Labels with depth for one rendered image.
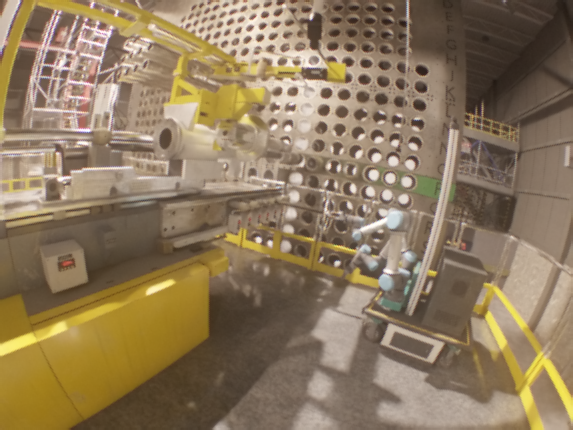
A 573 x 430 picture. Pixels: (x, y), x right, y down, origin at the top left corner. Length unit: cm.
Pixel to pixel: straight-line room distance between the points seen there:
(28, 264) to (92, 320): 47
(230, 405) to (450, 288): 157
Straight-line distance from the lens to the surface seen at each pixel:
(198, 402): 153
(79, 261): 133
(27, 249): 142
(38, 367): 124
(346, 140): 372
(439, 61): 413
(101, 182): 152
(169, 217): 173
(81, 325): 118
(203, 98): 177
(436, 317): 194
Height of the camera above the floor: 129
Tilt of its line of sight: 12 degrees down
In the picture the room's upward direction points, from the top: 9 degrees clockwise
